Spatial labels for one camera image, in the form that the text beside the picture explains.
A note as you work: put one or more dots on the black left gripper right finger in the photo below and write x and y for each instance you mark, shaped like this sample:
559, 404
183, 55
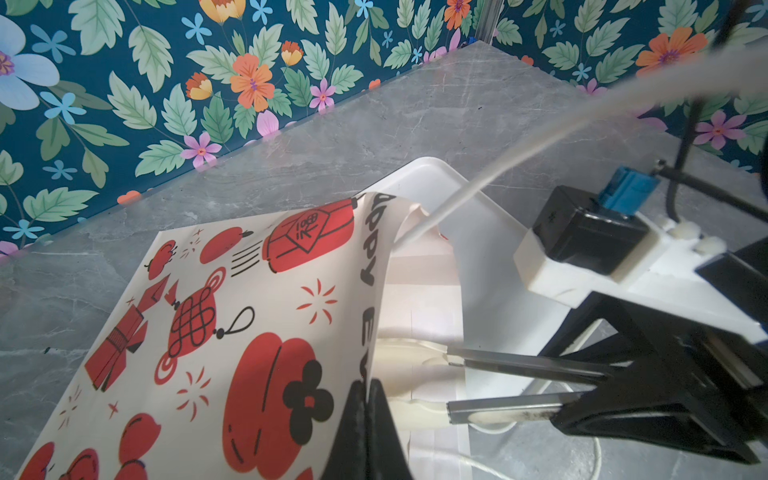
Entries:
385, 456

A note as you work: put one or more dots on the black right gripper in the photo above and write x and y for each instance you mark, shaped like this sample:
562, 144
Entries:
674, 339

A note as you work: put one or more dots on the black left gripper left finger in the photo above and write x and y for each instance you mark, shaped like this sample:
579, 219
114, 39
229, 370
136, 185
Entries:
348, 456

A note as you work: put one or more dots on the metal tongs with white tips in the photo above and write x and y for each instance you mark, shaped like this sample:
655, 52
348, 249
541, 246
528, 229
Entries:
432, 386

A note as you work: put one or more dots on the red white paper bag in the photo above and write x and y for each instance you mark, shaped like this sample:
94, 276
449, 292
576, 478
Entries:
233, 350

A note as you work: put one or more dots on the white rectangular tray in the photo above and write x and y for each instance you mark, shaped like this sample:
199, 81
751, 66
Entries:
468, 293

